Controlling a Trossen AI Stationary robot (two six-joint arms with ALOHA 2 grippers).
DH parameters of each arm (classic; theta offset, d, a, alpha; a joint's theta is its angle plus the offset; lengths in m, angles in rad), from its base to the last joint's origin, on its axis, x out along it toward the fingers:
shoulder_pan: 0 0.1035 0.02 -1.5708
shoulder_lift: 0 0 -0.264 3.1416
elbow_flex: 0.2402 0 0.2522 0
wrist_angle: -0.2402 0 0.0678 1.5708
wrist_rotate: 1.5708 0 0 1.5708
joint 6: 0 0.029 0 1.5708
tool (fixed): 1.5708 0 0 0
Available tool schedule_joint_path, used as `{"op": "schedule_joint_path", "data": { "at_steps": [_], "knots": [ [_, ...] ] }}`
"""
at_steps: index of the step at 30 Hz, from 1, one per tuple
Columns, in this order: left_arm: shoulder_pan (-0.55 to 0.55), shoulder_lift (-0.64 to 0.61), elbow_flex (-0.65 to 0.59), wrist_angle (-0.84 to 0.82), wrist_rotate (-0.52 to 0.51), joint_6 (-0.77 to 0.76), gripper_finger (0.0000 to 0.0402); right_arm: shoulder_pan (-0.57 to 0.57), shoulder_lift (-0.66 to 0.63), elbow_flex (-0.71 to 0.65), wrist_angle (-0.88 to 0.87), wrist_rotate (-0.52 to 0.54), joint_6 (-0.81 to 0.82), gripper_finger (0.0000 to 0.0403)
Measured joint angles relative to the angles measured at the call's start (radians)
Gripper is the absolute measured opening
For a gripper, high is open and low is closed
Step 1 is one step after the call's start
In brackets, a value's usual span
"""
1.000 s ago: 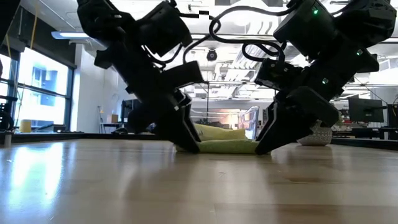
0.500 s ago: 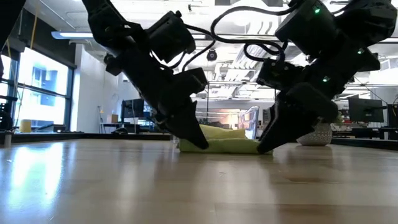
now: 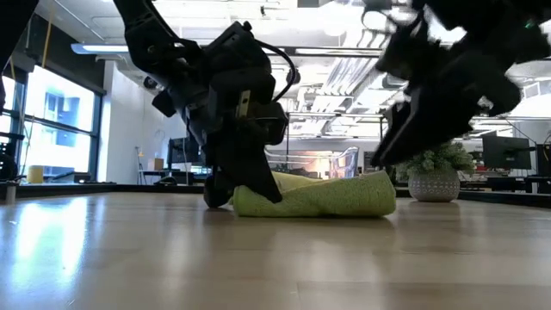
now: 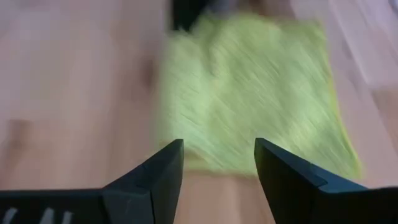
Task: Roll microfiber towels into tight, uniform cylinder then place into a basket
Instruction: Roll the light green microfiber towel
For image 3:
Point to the artificial plant in grey pot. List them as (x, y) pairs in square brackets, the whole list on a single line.
[(432, 187)]

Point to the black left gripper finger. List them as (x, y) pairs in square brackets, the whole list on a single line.
[(217, 191), (249, 168)]

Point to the clear plastic basket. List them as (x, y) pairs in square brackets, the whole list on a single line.
[(348, 161)]

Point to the long ceiling light bar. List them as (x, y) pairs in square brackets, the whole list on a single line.
[(99, 48)]

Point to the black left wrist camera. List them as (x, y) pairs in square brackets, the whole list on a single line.
[(237, 51)]

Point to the cardboard box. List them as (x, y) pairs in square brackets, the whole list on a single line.
[(156, 164)]

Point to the yellow bin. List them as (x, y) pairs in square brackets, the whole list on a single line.
[(35, 174)]

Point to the black computer monitor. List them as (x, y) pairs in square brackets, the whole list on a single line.
[(505, 153), (178, 150), (544, 159)]

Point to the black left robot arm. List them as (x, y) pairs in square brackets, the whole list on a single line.
[(142, 34)]

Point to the black aluminium table frame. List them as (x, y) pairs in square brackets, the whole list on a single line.
[(86, 189)]

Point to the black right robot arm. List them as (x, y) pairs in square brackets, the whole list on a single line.
[(516, 17)]

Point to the yellow microfiber towel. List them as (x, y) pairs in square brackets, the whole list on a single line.
[(297, 181)]

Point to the round black ceiling camera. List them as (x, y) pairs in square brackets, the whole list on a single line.
[(298, 78)]

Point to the black machine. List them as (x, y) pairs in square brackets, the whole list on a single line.
[(8, 163)]

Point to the lime yellow-green microfiber towel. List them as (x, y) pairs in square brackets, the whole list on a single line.
[(336, 198)]

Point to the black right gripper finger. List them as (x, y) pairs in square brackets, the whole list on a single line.
[(394, 129), (439, 120)]

